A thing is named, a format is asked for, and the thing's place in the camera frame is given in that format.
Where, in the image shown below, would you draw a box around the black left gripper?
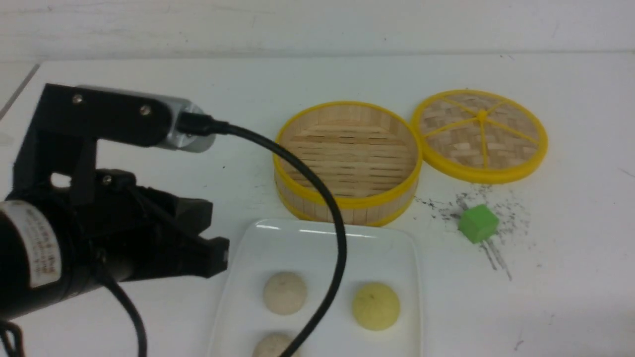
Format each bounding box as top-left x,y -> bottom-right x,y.
50,170 -> 231,286

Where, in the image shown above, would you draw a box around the white steamed bun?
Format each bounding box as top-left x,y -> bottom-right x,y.
252,332 -> 293,357
262,272 -> 308,316

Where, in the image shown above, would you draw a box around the white steamed bun front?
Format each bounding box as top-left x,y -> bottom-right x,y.
252,332 -> 293,357

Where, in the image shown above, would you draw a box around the yellow steamed bun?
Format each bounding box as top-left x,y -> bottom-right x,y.
352,282 -> 401,331

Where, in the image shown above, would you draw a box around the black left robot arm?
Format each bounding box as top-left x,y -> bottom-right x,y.
1,170 -> 230,357

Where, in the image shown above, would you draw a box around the white rectangular plate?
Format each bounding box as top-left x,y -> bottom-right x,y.
208,219 -> 424,357

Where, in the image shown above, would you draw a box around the yellow rimmed bamboo steamer basket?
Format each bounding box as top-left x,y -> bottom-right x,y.
276,101 -> 423,227

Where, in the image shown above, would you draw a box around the green cube block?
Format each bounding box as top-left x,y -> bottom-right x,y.
458,205 -> 500,244

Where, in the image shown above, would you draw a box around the yellow rimmed bamboo steamer lid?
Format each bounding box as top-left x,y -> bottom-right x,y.
410,89 -> 548,185

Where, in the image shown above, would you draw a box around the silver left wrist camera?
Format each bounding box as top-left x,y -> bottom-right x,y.
12,83 -> 217,205

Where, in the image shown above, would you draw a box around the black left camera cable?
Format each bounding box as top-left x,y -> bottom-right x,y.
176,113 -> 348,357

